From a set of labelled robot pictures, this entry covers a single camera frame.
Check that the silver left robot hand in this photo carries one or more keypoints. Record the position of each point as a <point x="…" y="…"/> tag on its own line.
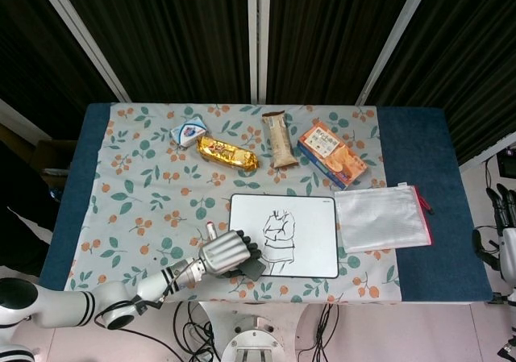
<point x="221" y="253"/>

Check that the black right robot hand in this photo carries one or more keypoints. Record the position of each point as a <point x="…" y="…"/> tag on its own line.
<point x="506" y="249"/>

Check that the grey whiteboard eraser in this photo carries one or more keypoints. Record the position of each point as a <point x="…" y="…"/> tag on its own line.
<point x="256" y="269"/>

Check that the small black-framed whiteboard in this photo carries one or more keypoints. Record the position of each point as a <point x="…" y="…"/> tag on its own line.
<point x="314" y="233"/>

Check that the red and white marker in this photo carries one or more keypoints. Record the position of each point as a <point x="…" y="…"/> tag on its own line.
<point x="211" y="231"/>

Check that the dark electronic device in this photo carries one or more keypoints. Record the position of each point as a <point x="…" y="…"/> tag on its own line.
<point x="507" y="163"/>

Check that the floral print tablecloth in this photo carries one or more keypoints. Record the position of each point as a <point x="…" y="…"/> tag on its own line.
<point x="161" y="184"/>

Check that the gold foil biscuit packet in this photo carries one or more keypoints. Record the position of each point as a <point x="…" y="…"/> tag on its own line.
<point x="225" y="154"/>

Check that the blue table cover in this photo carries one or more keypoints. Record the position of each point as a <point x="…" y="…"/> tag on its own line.
<point x="423" y="176"/>

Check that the brown snack bar wrapper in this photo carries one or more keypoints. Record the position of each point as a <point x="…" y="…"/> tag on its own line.
<point x="280" y="144"/>

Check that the white and blue soap box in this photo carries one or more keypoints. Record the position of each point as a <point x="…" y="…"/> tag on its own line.
<point x="187" y="132"/>

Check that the clear mesh zipper pouch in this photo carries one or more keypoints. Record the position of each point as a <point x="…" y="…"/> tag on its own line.
<point x="379" y="217"/>

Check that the orange and blue cookie box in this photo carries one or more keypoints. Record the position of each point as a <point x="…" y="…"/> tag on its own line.
<point x="330" y="152"/>

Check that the brown cardboard box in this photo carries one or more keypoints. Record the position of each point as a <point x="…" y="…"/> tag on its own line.
<point x="52" y="156"/>

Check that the black pleated curtain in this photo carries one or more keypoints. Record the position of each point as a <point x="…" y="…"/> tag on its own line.
<point x="181" y="35"/>

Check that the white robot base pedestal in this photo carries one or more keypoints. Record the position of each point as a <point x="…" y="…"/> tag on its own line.
<point x="252" y="338"/>

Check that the white vertical frame post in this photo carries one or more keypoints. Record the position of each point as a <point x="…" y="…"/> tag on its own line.
<point x="264" y="35"/>
<point x="252" y="35"/>

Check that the white slanted frame post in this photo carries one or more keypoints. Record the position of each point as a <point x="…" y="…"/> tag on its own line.
<point x="80" y="35"/>
<point x="395" y="35"/>

